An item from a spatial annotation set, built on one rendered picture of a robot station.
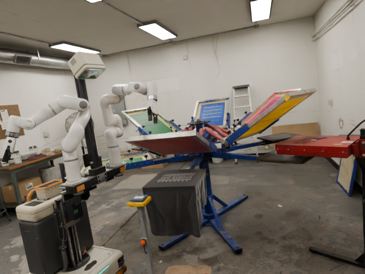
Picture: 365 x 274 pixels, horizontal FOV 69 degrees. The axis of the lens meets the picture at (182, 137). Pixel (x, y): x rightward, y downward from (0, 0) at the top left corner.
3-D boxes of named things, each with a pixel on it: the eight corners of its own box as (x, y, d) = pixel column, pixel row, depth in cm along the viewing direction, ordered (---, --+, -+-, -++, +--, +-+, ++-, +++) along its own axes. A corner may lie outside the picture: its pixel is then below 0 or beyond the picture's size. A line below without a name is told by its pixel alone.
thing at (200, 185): (201, 236, 212) (195, 185, 206) (197, 236, 213) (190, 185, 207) (211, 211, 255) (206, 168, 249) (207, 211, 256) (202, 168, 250)
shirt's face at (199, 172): (194, 186, 205) (194, 185, 204) (142, 187, 217) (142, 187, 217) (206, 168, 250) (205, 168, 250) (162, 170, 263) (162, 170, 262)
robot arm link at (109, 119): (93, 95, 216) (110, 94, 233) (101, 141, 221) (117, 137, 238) (106, 93, 209) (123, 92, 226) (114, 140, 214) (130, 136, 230)
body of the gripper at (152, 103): (150, 101, 201) (150, 116, 200) (144, 98, 192) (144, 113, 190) (159, 100, 199) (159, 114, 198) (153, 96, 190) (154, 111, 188)
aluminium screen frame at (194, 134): (195, 135, 193) (195, 130, 194) (124, 141, 210) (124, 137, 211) (215, 151, 266) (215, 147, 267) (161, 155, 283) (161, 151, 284)
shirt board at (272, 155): (320, 160, 257) (319, 151, 256) (302, 171, 230) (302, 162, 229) (213, 152, 354) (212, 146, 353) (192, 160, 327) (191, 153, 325)
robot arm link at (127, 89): (128, 96, 212) (150, 96, 202) (117, 92, 201) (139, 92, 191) (129, 85, 212) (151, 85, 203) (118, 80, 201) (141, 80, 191)
